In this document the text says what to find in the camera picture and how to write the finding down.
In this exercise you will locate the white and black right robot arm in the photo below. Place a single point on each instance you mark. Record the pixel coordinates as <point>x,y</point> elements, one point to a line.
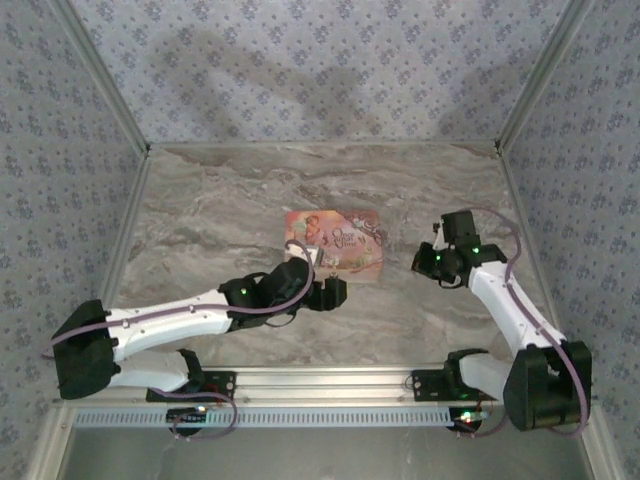
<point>500,295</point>

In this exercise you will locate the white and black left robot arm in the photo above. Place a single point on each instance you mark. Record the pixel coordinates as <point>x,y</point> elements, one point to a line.
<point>165,320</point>

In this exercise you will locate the pink storybook-shaped box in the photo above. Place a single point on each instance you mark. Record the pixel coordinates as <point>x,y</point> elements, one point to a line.
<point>345,240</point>

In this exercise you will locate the aluminium table edge profile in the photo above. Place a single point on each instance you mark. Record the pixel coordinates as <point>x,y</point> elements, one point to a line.
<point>530,235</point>
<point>122,235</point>

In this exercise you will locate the circuit board with green LED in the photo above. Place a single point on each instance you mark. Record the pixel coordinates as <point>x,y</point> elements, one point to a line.
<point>470,416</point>
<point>187,413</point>

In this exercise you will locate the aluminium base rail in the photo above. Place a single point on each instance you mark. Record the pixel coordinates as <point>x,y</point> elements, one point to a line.
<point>325,382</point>

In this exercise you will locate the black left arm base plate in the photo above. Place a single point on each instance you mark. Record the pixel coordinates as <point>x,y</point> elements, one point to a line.
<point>220,382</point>

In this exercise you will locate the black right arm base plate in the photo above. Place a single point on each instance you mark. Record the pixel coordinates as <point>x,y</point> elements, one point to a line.
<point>430,385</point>

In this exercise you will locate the aluminium frame post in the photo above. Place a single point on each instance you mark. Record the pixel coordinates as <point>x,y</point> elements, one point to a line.
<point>102,75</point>
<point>545,75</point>

